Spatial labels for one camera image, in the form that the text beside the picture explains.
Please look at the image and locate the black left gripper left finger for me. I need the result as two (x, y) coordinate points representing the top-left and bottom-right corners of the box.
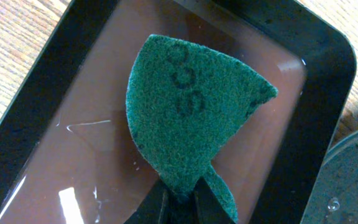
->
(124, 180), (170, 224)

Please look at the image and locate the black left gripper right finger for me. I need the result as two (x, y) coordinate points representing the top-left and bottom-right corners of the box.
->
(193, 177), (235, 224)

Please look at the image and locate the green yellow sponge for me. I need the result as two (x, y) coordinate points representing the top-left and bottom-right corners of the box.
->
(126, 34), (278, 221)

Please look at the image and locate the black rectangular water tray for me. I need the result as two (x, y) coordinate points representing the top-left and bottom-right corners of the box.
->
(0, 1), (356, 223)

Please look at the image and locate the round black serving tray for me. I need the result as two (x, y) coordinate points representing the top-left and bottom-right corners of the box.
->
(301, 131), (358, 224)

